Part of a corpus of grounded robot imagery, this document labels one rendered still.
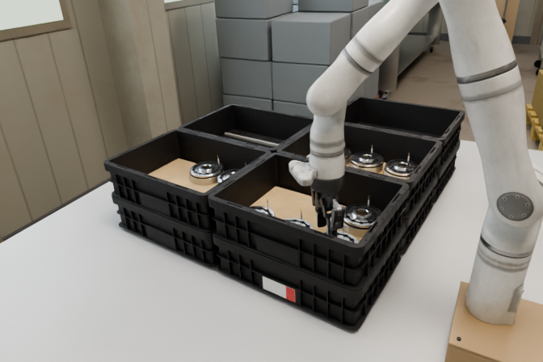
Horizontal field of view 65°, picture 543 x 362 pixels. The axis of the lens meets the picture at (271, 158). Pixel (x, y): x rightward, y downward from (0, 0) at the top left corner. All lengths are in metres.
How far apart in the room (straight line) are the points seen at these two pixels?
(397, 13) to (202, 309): 0.76
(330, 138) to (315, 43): 2.19
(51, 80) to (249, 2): 1.40
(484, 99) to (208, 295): 0.75
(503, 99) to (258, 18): 2.60
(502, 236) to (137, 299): 0.82
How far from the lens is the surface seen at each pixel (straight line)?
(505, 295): 0.97
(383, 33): 0.79
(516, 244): 0.90
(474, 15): 0.75
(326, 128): 0.86
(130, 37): 2.84
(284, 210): 1.15
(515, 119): 0.79
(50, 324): 1.17
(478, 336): 0.99
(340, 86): 0.81
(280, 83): 3.20
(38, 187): 2.82
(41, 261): 1.39
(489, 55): 0.76
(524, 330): 1.04
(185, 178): 1.36
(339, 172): 0.89
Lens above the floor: 1.44
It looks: 25 degrees down
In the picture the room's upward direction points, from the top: 3 degrees counter-clockwise
